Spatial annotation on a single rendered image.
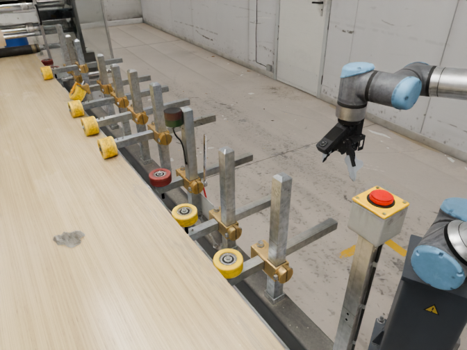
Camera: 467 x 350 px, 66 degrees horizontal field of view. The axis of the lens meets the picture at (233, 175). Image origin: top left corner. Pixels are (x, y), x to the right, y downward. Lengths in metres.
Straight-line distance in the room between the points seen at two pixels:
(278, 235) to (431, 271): 0.51
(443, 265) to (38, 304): 1.08
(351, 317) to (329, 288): 1.28
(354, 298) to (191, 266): 0.41
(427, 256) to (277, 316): 0.48
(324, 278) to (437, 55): 2.26
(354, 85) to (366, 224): 0.55
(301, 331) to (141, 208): 0.60
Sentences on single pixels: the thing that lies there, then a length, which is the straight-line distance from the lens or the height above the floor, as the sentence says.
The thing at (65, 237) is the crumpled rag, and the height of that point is 0.91.
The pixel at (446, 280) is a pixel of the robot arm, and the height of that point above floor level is 0.77.
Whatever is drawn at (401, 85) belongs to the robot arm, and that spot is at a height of 1.28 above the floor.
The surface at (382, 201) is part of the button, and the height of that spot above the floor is 1.23.
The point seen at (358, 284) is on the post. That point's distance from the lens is 0.81.
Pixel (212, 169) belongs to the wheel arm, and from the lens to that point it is 1.44.
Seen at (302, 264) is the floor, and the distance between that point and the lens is 2.25.
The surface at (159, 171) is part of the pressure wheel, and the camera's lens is 1.35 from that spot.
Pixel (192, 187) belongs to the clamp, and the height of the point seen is 0.86.
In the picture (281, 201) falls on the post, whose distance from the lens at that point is 0.89.
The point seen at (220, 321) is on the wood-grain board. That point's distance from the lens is 0.87.
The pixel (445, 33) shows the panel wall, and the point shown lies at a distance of 3.64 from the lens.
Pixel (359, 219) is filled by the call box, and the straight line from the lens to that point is 0.69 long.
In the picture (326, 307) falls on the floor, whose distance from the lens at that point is 2.08.
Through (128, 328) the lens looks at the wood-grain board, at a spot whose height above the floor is 0.90.
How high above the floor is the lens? 1.60
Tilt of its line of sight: 32 degrees down
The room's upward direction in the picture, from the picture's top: 1 degrees counter-clockwise
